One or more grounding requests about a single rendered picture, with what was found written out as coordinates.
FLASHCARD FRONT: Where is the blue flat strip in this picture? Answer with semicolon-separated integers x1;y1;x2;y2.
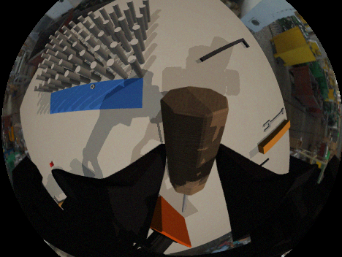
50;78;143;114

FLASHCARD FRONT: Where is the orange rectangular bar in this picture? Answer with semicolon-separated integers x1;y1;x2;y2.
257;120;291;154

